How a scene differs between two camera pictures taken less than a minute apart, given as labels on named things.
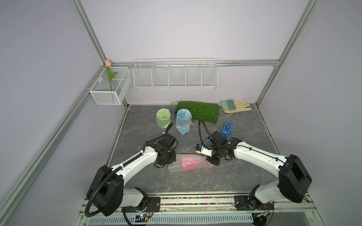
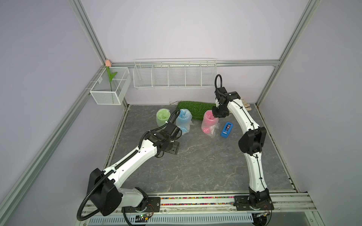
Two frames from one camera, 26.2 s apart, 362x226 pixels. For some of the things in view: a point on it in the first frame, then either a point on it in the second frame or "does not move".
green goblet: (163, 117) does not move
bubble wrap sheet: (183, 121) does not move
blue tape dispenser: (227, 129) does not move
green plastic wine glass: (163, 117) does not move
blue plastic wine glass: (184, 117) does not move
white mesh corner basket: (101, 90) does not move
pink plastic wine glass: (193, 165) -> (209, 121)
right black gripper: (213, 162) -> (215, 114)
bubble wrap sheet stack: (188, 162) -> (209, 124)
